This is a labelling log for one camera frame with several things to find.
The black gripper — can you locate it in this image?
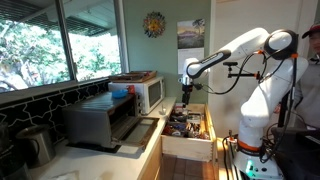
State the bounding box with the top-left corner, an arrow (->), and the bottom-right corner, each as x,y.
181,76 -> 195,108

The white microwave oven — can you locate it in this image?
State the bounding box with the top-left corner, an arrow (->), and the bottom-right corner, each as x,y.
108,76 -> 166,115

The glass toaster oven door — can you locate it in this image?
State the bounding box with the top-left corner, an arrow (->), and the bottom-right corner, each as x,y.
111,116 -> 160,150

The silver toaster oven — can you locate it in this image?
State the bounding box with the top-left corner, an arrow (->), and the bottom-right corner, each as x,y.
62,92 -> 143,149

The white packet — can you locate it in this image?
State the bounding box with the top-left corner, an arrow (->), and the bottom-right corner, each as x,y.
186,113 -> 203,125

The assorted utensils pile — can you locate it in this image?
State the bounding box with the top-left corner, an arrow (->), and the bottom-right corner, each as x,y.
163,111 -> 210,140

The open wooden drawer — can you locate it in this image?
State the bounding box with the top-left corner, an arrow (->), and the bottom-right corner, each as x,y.
161,103 -> 218,163

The wooden tray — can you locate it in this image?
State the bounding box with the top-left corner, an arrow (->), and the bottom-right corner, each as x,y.
108,70 -> 158,84

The blue plastic bowl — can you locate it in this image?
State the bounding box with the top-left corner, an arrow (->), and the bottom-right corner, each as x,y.
111,88 -> 129,99

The black work table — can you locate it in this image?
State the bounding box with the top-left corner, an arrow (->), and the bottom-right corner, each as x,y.
271,126 -> 320,180

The person in grey hoodie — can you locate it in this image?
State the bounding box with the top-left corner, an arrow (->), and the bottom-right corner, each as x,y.
293,31 -> 320,130

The black box with white label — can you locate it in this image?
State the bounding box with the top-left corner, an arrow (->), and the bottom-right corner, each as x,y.
295,129 -> 320,149

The red baseball cap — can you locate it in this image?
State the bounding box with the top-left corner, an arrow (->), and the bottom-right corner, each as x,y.
301,23 -> 320,39

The stainless steel pot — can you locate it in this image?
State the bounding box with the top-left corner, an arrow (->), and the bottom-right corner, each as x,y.
15,124 -> 57,168

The dark appliance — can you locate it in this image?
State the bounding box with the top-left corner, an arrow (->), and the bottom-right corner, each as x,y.
0,122 -> 33,180

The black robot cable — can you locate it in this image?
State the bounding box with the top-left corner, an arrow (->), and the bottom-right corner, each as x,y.
199,49 -> 299,164

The black camera stand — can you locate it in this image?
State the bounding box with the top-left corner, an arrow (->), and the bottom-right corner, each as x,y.
222,60 -> 290,128

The wall calendar with landscape photo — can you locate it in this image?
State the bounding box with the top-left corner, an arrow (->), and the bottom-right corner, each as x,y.
176,18 -> 206,75

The black floor cable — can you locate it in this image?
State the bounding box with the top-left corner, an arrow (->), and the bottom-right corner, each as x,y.
222,134 -> 238,180

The colourful sun wall ornament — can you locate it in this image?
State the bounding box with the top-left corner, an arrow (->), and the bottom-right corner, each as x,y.
143,11 -> 167,38

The grey window frame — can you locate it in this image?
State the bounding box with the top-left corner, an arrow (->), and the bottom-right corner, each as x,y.
0,0 -> 130,105

